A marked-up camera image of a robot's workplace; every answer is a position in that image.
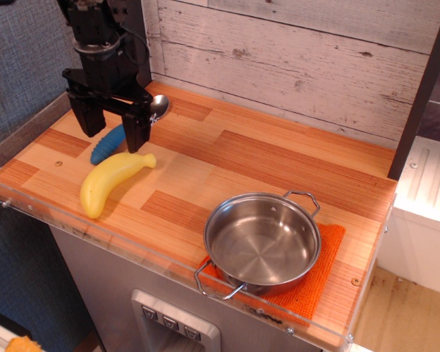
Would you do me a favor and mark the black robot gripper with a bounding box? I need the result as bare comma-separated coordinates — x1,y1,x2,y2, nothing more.
62,31,153,153

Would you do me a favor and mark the blue handled metal spoon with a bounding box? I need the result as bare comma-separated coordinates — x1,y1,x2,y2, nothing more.
90,95,170,165

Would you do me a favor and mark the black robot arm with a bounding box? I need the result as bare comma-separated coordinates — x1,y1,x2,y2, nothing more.
59,1,153,153

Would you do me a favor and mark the orange knitted rag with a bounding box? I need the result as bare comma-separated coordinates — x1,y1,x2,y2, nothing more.
197,223,347,328

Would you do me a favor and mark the yellow plastic banana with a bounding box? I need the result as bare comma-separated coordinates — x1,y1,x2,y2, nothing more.
80,153,157,219

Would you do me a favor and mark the clear acrylic table guard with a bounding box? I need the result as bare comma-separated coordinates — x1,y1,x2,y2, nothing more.
0,175,397,348

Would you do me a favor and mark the grey toy kitchen cabinet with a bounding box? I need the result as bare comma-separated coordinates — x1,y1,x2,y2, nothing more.
51,227,342,351

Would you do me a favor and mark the stainless steel pot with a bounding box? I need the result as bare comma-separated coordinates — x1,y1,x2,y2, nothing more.
194,190,322,301

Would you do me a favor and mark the yellow object at corner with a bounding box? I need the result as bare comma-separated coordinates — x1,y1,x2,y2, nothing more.
4,337,43,352

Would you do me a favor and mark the dark left frame post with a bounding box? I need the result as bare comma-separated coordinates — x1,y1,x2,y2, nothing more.
125,0,152,87

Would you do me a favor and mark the dark frame post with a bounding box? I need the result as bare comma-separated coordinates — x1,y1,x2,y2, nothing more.
125,0,152,87
387,27,440,180

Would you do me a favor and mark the dark right frame post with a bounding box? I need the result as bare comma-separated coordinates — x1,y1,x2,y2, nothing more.
387,27,440,180

